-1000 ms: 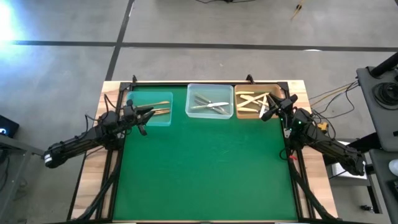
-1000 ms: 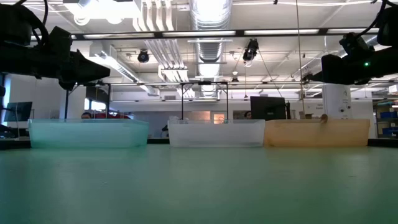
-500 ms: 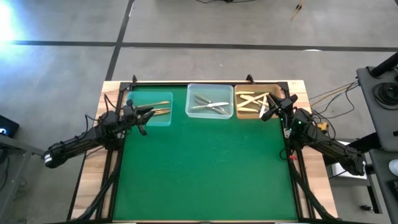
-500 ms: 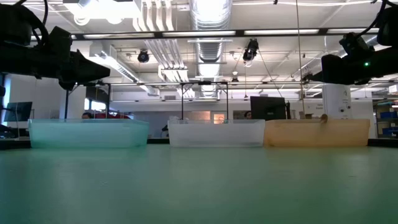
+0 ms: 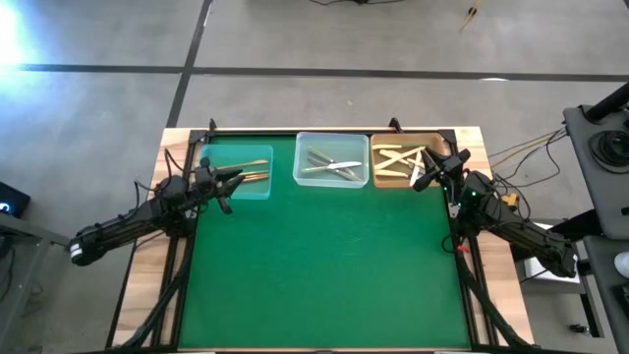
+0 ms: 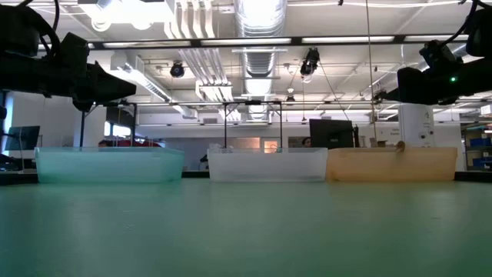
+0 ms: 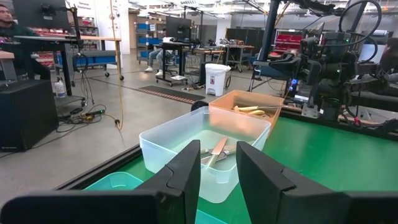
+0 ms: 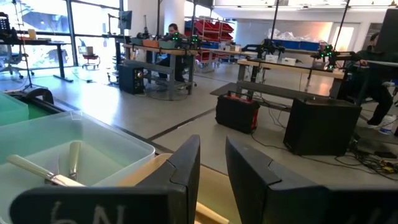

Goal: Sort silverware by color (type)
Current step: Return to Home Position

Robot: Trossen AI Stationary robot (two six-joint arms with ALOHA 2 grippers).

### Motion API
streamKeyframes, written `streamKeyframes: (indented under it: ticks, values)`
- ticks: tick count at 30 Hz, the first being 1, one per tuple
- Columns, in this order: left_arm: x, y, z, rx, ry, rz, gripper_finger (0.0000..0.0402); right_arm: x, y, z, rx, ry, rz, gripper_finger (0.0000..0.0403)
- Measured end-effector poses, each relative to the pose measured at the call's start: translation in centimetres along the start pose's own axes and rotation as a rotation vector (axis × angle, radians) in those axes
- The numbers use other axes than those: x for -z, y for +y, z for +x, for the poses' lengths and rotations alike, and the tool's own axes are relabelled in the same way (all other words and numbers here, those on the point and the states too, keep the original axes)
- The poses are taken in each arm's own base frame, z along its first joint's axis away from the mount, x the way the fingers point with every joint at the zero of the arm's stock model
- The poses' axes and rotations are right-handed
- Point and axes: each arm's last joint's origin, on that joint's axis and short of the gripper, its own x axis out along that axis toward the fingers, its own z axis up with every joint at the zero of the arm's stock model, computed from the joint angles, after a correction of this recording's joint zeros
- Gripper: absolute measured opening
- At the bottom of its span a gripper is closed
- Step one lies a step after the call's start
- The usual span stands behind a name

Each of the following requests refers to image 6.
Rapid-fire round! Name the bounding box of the teal plastic bin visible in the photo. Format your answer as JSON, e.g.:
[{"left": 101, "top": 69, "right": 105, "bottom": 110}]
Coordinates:
[{"left": 34, "top": 146, "right": 186, "bottom": 184}]

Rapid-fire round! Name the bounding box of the black computer monitor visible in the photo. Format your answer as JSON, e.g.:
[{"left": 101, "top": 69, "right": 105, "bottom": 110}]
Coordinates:
[
  {"left": 3, "top": 125, "right": 41, "bottom": 152},
  {"left": 308, "top": 118, "right": 355, "bottom": 150}
]

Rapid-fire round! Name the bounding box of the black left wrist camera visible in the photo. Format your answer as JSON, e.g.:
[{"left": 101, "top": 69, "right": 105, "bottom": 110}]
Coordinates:
[{"left": 57, "top": 32, "right": 91, "bottom": 67}]

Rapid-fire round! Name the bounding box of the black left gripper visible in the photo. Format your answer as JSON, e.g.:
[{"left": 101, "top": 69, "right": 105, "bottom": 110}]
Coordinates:
[{"left": 0, "top": 52, "right": 138, "bottom": 114}]

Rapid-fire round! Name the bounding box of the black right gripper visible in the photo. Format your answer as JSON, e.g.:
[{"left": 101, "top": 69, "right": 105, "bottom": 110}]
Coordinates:
[{"left": 386, "top": 61, "right": 492, "bottom": 106}]

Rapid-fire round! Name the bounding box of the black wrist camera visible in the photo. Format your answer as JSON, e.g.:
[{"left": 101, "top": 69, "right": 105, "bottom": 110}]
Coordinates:
[
  {"left": 418, "top": 38, "right": 464, "bottom": 73},
  {"left": 57, "top": 32, "right": 91, "bottom": 67}
]

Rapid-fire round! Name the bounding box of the orange plastic bin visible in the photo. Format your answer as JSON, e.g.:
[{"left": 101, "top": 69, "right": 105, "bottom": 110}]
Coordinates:
[{"left": 325, "top": 145, "right": 459, "bottom": 183}]

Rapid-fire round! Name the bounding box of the black overhead light beam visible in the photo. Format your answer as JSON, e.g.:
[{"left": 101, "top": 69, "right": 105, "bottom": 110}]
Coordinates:
[{"left": 88, "top": 33, "right": 470, "bottom": 50}]

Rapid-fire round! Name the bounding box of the green table mat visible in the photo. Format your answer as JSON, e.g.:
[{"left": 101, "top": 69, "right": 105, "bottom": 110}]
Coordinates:
[{"left": 0, "top": 179, "right": 492, "bottom": 277}]

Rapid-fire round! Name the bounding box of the white round column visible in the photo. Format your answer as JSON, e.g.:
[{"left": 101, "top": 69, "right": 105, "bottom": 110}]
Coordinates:
[{"left": 397, "top": 103, "right": 436, "bottom": 149}]

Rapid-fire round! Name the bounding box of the shelf with blue bins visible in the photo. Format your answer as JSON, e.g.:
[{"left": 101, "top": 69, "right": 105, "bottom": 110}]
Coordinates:
[{"left": 463, "top": 122, "right": 492, "bottom": 171}]

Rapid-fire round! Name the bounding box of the clear plastic bin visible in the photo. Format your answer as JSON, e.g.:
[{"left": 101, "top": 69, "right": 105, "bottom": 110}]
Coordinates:
[{"left": 207, "top": 147, "right": 329, "bottom": 183}]

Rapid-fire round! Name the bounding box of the black aluminium table frame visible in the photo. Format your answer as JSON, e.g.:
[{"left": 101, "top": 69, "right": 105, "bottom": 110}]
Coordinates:
[{"left": 0, "top": 170, "right": 492, "bottom": 184}]

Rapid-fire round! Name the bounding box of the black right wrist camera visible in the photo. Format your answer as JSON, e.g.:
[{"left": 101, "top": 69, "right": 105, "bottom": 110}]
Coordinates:
[{"left": 418, "top": 38, "right": 464, "bottom": 73}]

